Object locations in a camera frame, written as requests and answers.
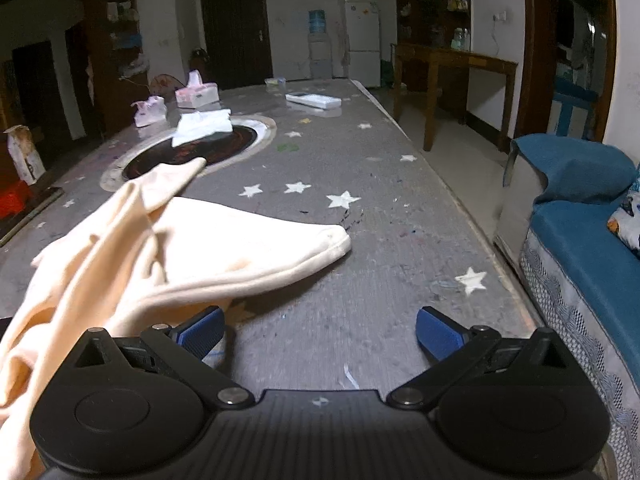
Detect white paper bag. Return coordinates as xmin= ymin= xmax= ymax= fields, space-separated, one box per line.
xmin=4 ymin=125 xmax=46 ymax=185

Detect water dispenser with blue bottle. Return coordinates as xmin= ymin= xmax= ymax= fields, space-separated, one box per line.
xmin=308 ymin=10 xmax=333 ymax=79

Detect cream fabric garment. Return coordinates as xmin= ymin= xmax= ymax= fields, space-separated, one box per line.
xmin=1 ymin=158 xmax=352 ymax=479

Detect white remote control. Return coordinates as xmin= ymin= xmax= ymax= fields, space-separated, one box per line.
xmin=285 ymin=92 xmax=342 ymax=110

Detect butterfly print cushion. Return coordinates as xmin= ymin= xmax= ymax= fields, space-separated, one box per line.
xmin=606 ymin=176 xmax=640 ymax=257

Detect small clear plastic container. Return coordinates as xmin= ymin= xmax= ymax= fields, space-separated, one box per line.
xmin=265 ymin=77 xmax=286 ymax=89

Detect white refrigerator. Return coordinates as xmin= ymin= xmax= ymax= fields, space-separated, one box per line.
xmin=343 ymin=0 xmax=381 ymax=88

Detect dark wooden door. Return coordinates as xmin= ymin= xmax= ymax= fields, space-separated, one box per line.
xmin=201 ymin=0 xmax=273 ymax=90

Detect red plastic stool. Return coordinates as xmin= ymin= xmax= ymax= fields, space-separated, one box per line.
xmin=0 ymin=180 xmax=34 ymax=220

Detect dark wooden side table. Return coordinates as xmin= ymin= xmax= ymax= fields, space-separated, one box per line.
xmin=393 ymin=42 xmax=518 ymax=152

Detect small pink tissue pack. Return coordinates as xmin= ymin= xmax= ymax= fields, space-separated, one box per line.
xmin=131 ymin=96 xmax=167 ymax=128

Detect electric fan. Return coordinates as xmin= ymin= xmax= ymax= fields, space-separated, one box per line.
xmin=149 ymin=74 xmax=183 ymax=101

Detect round black induction cooktop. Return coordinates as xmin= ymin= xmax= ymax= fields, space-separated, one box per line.
xmin=122 ymin=126 xmax=257 ymax=180

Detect large pink tissue box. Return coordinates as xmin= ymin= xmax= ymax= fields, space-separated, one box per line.
xmin=175 ymin=70 xmax=219 ymax=110

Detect dark wooden shelf cabinet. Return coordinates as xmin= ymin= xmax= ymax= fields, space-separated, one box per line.
xmin=85 ymin=0 xmax=150 ymax=136

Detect blue covered sofa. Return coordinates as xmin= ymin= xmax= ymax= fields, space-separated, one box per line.
xmin=494 ymin=133 xmax=639 ymax=479

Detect black smartphone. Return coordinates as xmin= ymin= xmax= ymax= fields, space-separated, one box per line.
xmin=0 ymin=186 xmax=64 ymax=247

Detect white tissue sheet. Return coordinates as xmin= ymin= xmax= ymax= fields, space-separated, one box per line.
xmin=171 ymin=108 xmax=233 ymax=148

